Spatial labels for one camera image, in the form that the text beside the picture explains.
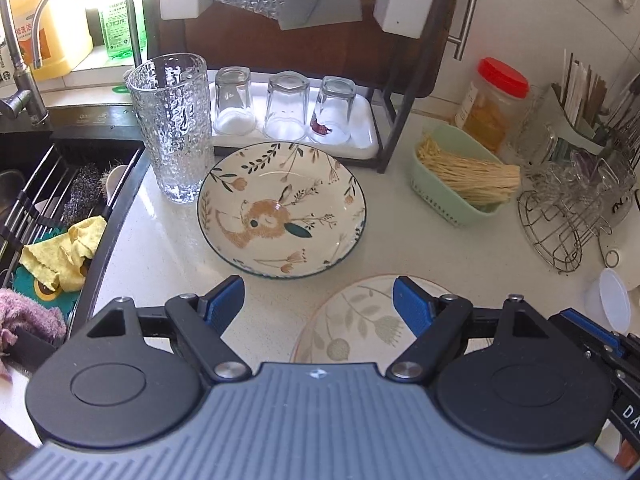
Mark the red lid plastic jar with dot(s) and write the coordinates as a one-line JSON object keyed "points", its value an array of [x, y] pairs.
{"points": [[492, 105]]}

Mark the rabbit print ceramic plate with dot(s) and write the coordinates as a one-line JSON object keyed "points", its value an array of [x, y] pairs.
{"points": [[280, 220]]}

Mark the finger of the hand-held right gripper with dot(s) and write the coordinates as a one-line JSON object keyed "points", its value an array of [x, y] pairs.
{"points": [[585, 325]]}

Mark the metal faucet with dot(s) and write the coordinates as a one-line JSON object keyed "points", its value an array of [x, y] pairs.
{"points": [[22, 77]]}

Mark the white plastic cup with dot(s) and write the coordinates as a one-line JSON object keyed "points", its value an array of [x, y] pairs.
{"points": [[612, 300]]}

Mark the green plastic bottle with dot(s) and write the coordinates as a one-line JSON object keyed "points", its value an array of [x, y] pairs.
{"points": [[116, 25]]}

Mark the cluster of glass cups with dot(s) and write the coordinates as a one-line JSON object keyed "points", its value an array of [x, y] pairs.
{"points": [[545, 152]]}

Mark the pink towel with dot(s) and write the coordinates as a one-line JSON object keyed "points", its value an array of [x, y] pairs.
{"points": [[27, 315]]}

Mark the black sink drain rack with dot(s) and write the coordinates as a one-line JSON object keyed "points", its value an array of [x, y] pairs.
{"points": [[47, 175]]}

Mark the yellow detergent jug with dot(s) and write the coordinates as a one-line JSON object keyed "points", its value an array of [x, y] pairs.
{"points": [[60, 35]]}

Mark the pale green chopstick holder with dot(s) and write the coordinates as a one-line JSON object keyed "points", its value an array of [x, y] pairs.
{"points": [[560, 120]]}

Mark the dark metal rack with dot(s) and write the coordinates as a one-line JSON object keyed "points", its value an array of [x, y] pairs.
{"points": [[396, 120]]}

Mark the dish brush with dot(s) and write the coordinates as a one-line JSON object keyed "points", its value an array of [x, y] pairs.
{"points": [[114, 180]]}

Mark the small clear glass red print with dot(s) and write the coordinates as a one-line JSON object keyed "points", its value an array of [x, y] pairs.
{"points": [[331, 115]]}

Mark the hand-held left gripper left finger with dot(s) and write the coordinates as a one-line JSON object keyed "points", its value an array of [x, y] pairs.
{"points": [[227, 301]]}

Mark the tall textured drinking glass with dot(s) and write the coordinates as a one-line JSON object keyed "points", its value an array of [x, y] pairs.
{"points": [[172, 125]]}

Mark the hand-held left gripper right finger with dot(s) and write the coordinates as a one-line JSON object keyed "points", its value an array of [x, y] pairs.
{"points": [[411, 305]]}

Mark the small clear glass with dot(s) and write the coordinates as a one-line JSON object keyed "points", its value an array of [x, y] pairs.
{"points": [[286, 110], [234, 105]]}

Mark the pale green plastic basket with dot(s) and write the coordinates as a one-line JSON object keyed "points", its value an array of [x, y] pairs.
{"points": [[450, 205]]}

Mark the bundle of chopsticks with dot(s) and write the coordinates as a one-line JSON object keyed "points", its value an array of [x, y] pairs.
{"points": [[582, 90]]}

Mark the bundle of dried noodles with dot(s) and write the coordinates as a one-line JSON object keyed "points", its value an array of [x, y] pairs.
{"points": [[470, 175]]}

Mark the yellow cloth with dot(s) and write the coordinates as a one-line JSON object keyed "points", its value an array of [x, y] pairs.
{"points": [[60, 255]]}

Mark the steel wool scrubber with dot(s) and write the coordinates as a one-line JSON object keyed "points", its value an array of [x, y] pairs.
{"points": [[82, 192]]}

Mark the white plastic tray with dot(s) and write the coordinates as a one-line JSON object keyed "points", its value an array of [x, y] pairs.
{"points": [[367, 127]]}

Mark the teal dish cloth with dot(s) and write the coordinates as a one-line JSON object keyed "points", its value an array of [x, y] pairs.
{"points": [[37, 292]]}

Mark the dark wooden cutting board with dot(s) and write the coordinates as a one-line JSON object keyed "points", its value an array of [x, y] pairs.
{"points": [[340, 57]]}

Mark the floral print ceramic plate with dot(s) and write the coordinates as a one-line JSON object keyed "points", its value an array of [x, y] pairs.
{"points": [[350, 320]]}

